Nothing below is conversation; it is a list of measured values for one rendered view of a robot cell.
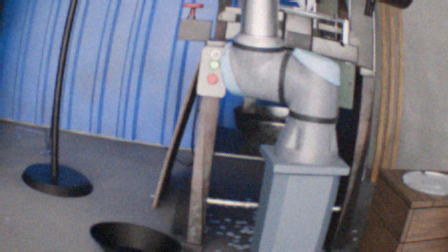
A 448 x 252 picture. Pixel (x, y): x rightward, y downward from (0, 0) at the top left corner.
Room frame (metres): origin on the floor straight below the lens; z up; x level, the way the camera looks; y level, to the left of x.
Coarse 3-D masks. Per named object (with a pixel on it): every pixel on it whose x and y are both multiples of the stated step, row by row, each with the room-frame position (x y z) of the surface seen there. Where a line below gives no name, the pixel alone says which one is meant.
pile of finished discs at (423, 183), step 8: (408, 176) 1.75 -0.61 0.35; (416, 176) 1.76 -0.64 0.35; (424, 176) 1.76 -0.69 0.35; (432, 176) 1.77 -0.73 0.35; (440, 176) 1.78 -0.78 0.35; (408, 184) 1.63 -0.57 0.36; (416, 184) 1.65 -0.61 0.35; (424, 184) 1.65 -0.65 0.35; (432, 184) 1.63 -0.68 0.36; (440, 184) 1.64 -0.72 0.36; (432, 192) 1.54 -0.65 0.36; (440, 192) 1.56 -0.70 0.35
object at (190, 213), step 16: (224, 0) 2.46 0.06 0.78; (224, 32) 2.42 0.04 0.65; (208, 96) 1.92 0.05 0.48; (208, 112) 1.92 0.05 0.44; (208, 128) 1.92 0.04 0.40; (208, 144) 1.92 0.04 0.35; (208, 160) 1.92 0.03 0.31; (192, 176) 1.92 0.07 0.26; (208, 176) 1.92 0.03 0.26; (192, 192) 1.92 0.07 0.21; (208, 192) 1.92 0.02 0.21; (176, 208) 2.28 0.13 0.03; (192, 208) 1.92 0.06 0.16; (176, 224) 2.09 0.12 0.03; (192, 224) 1.92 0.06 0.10; (192, 240) 1.92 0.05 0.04
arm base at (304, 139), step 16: (288, 112) 1.45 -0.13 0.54; (288, 128) 1.43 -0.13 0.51; (304, 128) 1.41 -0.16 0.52; (320, 128) 1.40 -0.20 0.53; (288, 144) 1.42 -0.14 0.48; (304, 144) 1.39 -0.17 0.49; (320, 144) 1.39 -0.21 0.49; (336, 144) 1.44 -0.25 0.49; (288, 160) 1.40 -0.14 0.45; (304, 160) 1.39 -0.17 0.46; (320, 160) 1.39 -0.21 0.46; (336, 160) 1.44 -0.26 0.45
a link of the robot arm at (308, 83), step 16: (288, 64) 1.43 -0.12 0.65; (304, 64) 1.41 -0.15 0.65; (320, 64) 1.40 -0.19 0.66; (336, 64) 1.44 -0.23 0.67; (288, 80) 1.42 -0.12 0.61; (304, 80) 1.41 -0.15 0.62; (320, 80) 1.40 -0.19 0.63; (336, 80) 1.42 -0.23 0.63; (288, 96) 1.43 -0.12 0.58; (304, 96) 1.41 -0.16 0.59; (320, 96) 1.40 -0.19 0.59; (336, 96) 1.43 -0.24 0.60; (304, 112) 1.41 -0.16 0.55; (320, 112) 1.40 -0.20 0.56; (336, 112) 1.44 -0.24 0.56
